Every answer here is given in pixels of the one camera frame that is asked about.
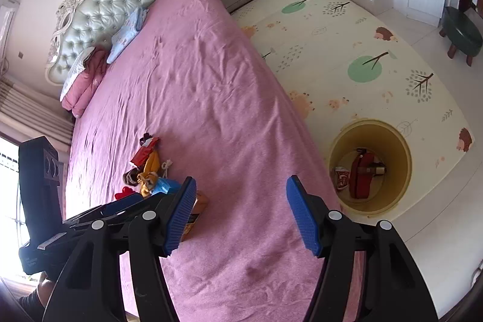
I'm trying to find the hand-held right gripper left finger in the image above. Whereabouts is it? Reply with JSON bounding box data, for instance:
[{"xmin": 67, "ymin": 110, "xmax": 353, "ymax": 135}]
[{"xmin": 41, "ymin": 176, "xmax": 197, "ymax": 322}]

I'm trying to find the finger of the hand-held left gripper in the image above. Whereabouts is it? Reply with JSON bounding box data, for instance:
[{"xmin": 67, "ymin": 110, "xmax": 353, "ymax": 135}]
[{"xmin": 63, "ymin": 190, "xmax": 182, "ymax": 229}]

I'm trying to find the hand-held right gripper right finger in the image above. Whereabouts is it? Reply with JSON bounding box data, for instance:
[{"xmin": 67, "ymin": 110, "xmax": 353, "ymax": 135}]
[{"xmin": 286, "ymin": 175, "xmax": 440, "ymax": 322}]

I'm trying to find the yellow small box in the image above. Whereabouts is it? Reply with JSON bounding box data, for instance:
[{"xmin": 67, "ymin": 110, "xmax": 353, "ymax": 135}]
[{"xmin": 180, "ymin": 190, "xmax": 209, "ymax": 242}]

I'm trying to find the yellow snack packet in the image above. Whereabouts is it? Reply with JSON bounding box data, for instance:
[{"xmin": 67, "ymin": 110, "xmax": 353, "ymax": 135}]
[{"xmin": 138, "ymin": 150, "xmax": 162, "ymax": 195}]

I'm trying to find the red snack packet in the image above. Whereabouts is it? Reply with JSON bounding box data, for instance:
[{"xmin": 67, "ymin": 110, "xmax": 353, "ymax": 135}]
[{"xmin": 130, "ymin": 134, "xmax": 160, "ymax": 166}]

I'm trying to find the yellow trash bin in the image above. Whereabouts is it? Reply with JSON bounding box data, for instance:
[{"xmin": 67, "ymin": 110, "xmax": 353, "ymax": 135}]
[{"xmin": 328, "ymin": 118, "xmax": 413, "ymax": 214}]

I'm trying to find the person's left forearm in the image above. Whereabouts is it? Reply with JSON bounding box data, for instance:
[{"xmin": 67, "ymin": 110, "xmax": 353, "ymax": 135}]
[{"xmin": 18, "ymin": 271, "xmax": 57, "ymax": 320}]

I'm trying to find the red snack wrapper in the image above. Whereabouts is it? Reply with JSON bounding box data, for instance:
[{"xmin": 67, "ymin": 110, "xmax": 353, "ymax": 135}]
[{"xmin": 334, "ymin": 167, "xmax": 351, "ymax": 190}]

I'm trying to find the red pouch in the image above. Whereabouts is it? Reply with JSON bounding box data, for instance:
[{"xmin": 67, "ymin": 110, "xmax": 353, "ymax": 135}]
[{"xmin": 349, "ymin": 148, "xmax": 374, "ymax": 199}]

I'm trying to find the beige curtain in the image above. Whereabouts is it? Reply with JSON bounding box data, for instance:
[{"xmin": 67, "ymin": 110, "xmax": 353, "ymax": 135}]
[{"xmin": 0, "ymin": 77, "xmax": 75, "ymax": 154}]

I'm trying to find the pink folded quilt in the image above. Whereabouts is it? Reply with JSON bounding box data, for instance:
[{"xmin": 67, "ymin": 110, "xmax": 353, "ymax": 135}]
[{"xmin": 60, "ymin": 47, "xmax": 111, "ymax": 119}]

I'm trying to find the pink bed cover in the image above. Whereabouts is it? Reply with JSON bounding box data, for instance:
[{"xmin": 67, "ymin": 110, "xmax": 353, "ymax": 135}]
[{"xmin": 60, "ymin": 0, "xmax": 366, "ymax": 322}]

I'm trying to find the white grey pillow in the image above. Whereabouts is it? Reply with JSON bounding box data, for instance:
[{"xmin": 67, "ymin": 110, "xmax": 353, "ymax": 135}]
[{"xmin": 60, "ymin": 46, "xmax": 97, "ymax": 96}]

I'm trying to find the light blue pillow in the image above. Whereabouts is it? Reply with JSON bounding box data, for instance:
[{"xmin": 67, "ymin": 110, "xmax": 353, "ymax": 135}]
[{"xmin": 107, "ymin": 7, "xmax": 149, "ymax": 65}]

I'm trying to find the cream printed play mat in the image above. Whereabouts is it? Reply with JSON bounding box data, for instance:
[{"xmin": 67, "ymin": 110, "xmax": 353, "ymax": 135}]
[{"xmin": 230, "ymin": 0, "xmax": 475, "ymax": 221}]

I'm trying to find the green round stool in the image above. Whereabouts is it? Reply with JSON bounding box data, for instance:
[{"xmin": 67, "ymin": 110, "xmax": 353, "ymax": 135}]
[{"xmin": 439, "ymin": 6, "xmax": 483, "ymax": 67}]

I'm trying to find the white wall air conditioner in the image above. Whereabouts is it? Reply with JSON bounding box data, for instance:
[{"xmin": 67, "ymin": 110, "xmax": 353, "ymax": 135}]
[{"xmin": 0, "ymin": 0, "xmax": 20, "ymax": 59}]

